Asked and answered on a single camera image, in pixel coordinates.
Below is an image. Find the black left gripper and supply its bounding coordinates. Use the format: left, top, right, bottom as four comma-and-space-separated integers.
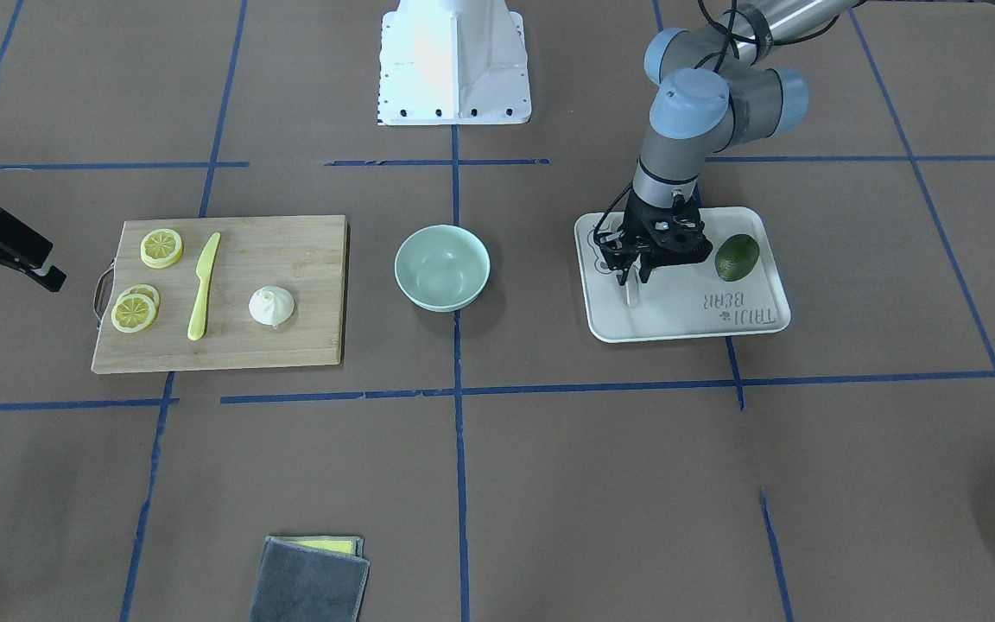
593, 190, 713, 286

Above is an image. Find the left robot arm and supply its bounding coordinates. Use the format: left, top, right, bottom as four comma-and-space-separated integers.
593, 1, 853, 286

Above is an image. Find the mint green bowl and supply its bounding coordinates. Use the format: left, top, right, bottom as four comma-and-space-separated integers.
394, 225, 492, 314

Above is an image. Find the cream bear serving tray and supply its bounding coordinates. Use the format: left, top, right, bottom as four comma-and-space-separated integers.
575, 207, 791, 343

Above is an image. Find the green avocado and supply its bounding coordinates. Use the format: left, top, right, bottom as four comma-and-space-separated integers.
714, 233, 761, 282

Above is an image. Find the single lemon slice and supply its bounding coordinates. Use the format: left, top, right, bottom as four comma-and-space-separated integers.
111, 294, 157, 333

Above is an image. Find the lower stacked lemon slice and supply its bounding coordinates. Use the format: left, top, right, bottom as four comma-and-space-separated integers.
116, 283, 161, 308

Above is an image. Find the upper lemon slice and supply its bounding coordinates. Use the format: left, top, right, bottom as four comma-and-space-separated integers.
139, 228, 183, 270

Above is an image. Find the yellow plastic knife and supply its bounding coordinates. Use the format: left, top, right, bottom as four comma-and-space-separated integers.
187, 232, 221, 341

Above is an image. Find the bamboo cutting board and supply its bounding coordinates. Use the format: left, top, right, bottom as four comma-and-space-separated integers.
92, 215, 349, 374

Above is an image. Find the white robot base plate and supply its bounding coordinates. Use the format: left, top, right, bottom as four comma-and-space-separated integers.
377, 1, 533, 126

